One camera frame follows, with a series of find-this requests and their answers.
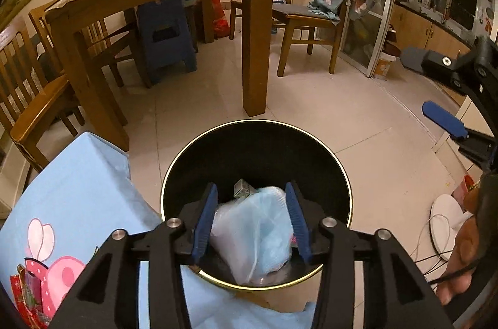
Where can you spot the red gift bag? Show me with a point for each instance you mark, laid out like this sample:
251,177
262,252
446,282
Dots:
27,294

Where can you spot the person's right hand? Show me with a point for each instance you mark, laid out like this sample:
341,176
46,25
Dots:
463,255

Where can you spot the wooden kitchen cabinets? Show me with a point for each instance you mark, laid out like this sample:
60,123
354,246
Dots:
424,29

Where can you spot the white plastic bucket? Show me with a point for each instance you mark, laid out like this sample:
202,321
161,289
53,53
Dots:
384,67

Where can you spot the grey seat cushion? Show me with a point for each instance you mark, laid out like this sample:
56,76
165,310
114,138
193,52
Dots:
299,8

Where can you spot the pink plastic cup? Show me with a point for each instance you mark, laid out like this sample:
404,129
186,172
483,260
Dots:
462,193

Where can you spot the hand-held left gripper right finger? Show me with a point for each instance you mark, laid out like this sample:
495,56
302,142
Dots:
299,224

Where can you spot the white plastic bag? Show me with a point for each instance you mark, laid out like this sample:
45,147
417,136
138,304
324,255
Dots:
253,232

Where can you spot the blue cartoon printed tablecloth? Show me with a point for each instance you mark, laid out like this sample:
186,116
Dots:
77,189

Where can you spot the black round trash bin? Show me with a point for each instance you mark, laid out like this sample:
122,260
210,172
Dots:
264,146

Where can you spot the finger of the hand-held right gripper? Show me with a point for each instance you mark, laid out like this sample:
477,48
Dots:
422,59
443,119

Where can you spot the wooden dining table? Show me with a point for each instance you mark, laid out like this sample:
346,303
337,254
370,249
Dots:
256,41

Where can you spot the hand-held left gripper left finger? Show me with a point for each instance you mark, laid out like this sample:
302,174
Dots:
204,228

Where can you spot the red plastic bag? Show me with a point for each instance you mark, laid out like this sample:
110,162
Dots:
218,16

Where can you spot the blue plastic stool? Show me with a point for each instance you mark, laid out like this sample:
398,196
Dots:
167,37

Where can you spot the white green carton box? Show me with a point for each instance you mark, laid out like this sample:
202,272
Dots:
244,189

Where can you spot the white round base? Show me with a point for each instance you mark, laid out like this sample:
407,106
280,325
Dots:
447,224

